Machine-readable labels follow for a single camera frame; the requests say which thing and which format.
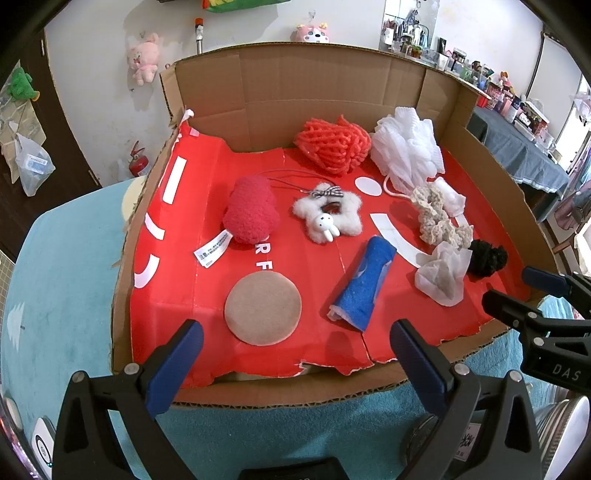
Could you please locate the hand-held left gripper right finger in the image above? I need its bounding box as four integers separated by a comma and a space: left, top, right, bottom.
389, 318, 542, 480

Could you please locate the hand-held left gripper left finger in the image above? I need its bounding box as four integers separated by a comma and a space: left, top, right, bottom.
52, 318, 205, 480

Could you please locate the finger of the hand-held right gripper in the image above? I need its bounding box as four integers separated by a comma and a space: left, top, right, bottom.
523, 266, 591, 319
481, 289, 555, 352

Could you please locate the black scrunchie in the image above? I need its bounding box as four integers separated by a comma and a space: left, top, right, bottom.
466, 239, 509, 278

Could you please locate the white tissue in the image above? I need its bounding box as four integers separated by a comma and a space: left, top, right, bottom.
414, 241, 471, 306

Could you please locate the blue cloth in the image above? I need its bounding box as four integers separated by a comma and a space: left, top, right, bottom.
328, 237, 398, 330

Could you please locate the round beige puff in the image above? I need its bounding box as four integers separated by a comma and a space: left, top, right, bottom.
225, 272, 303, 346

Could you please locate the beige crochet scrunchie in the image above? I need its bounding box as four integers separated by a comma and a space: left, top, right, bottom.
411, 185, 475, 247

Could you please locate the white fluffy star bunny clip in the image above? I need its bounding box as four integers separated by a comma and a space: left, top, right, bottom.
292, 182, 363, 243

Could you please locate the red fuzzy plush pad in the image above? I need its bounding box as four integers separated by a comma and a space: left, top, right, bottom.
193, 178, 280, 267

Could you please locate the white mesh bath pouf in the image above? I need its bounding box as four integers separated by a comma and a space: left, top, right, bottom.
370, 107, 467, 215

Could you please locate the orange mesh bath pouf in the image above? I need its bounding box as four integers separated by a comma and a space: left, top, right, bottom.
265, 115, 372, 192

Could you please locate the cardboard box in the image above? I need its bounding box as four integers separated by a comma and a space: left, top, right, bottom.
110, 41, 557, 407

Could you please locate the grey round object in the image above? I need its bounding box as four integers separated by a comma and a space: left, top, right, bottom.
402, 413, 490, 467

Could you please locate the table with grey cloth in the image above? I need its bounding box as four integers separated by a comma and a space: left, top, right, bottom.
466, 105, 573, 222

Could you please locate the white power bank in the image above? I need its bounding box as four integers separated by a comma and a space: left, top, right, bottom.
32, 415, 58, 480

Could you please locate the white round object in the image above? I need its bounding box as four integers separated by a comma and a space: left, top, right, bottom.
4, 398, 24, 432

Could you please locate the white wardrobe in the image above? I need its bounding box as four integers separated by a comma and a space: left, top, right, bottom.
529, 32, 591, 158

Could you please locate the cluster of cosmetic bottles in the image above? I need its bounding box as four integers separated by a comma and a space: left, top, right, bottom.
383, 14, 561, 153

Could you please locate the red fire extinguisher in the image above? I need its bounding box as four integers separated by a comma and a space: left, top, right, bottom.
128, 141, 151, 178

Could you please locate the dark brown door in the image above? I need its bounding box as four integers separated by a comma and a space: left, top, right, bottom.
0, 30, 102, 252

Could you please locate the clear plastic bag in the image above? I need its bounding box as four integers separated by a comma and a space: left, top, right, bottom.
14, 134, 56, 197

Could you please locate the beige hanging organizer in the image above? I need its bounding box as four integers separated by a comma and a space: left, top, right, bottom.
0, 92, 47, 183

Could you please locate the pink plush rabbit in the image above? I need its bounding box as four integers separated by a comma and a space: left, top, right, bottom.
128, 32, 160, 86

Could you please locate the green plush toy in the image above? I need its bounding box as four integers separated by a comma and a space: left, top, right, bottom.
10, 67, 40, 101

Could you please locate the pink round-faced plush toy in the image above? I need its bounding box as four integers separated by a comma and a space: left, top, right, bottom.
291, 22, 329, 44

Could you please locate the green tote bag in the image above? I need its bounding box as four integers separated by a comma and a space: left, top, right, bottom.
203, 0, 291, 14

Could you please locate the wall mirror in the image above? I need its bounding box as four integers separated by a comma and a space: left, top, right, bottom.
379, 0, 438, 56

